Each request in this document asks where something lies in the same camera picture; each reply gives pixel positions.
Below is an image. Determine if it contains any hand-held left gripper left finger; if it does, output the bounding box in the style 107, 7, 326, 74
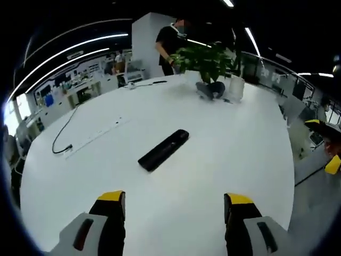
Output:
49, 190, 126, 256

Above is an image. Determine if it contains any clear glass container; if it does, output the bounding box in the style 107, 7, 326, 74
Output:
229, 75, 246, 101

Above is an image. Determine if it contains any black remote control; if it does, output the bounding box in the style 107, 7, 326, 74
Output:
137, 129, 190, 172

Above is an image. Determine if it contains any ceiling light strip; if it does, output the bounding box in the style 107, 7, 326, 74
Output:
25, 47, 110, 94
14, 33, 129, 89

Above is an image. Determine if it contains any grey mesh office chair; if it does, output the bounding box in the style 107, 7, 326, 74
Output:
289, 149, 341, 254

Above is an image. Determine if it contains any white office chair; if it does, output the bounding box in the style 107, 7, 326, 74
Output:
124, 60, 146, 82

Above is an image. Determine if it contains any black cable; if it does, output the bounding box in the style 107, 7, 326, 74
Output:
51, 105, 79, 155

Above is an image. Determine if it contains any green potted plant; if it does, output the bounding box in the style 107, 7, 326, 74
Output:
169, 42, 242, 101

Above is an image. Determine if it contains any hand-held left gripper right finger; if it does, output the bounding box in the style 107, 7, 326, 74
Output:
223, 192, 294, 256

